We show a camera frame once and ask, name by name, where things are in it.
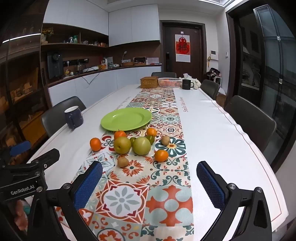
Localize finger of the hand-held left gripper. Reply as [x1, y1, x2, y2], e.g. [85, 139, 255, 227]
[0, 140, 32, 160]
[23, 148, 60, 172]

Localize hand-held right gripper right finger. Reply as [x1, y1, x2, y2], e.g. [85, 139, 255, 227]
[196, 161, 274, 241]

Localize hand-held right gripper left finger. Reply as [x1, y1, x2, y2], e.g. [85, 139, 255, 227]
[26, 161, 103, 241]

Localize yellow-green pear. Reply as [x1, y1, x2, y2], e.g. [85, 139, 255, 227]
[113, 136, 132, 154]

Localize orange tangerine with stem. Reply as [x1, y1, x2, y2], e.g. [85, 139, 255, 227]
[114, 129, 127, 140]

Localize green apple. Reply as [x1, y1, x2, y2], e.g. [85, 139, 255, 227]
[132, 137, 152, 155]

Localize green plate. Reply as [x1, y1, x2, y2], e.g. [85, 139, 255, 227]
[100, 107, 152, 131]

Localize person's left hand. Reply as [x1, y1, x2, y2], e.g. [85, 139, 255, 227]
[14, 198, 32, 230]

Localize patterned table runner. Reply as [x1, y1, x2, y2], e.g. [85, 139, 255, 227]
[55, 87, 195, 241]

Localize grey chair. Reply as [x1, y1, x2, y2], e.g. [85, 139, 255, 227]
[224, 95, 277, 153]
[151, 72, 177, 79]
[42, 96, 87, 138]
[199, 79, 221, 100]

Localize navy blue mug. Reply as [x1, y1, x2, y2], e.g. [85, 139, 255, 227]
[64, 106, 84, 130]

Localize wooden display cabinet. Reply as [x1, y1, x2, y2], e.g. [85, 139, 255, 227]
[0, 35, 49, 149]

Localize black water dispenser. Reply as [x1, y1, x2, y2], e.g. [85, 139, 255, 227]
[47, 51, 64, 80]

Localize black mug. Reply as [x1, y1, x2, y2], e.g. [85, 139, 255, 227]
[181, 79, 195, 90]

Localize white plastic basket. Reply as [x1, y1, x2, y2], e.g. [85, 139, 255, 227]
[158, 77, 182, 88]

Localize white base cabinets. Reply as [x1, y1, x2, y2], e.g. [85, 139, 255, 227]
[47, 66, 162, 107]

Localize wicker basket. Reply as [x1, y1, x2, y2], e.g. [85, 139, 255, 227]
[140, 76, 159, 89]

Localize glass sliding door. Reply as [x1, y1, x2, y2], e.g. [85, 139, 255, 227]
[227, 5, 296, 172]

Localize dark wooden door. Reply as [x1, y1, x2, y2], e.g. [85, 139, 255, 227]
[162, 21, 206, 78]

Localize wooden wall shelf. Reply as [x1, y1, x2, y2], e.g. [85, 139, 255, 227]
[42, 23, 109, 48]

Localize red wall calendar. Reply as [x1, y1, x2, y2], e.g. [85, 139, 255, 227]
[175, 34, 191, 62]

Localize white wall cabinets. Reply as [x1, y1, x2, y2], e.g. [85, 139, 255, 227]
[43, 4, 161, 47]

